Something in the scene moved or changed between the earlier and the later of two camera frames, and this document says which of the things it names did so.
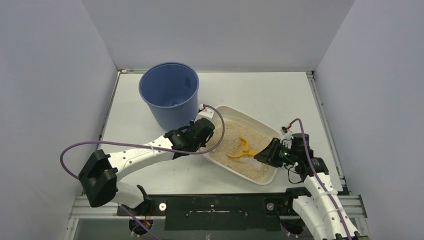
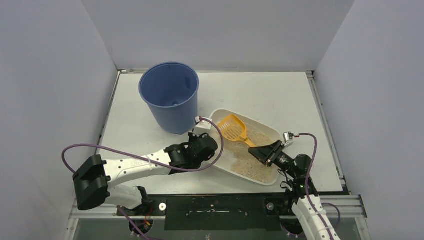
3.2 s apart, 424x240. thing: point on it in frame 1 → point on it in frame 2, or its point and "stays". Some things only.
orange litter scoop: x=245 y=150 → x=232 y=128
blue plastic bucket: x=170 y=90 stays
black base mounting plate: x=215 y=213 stays
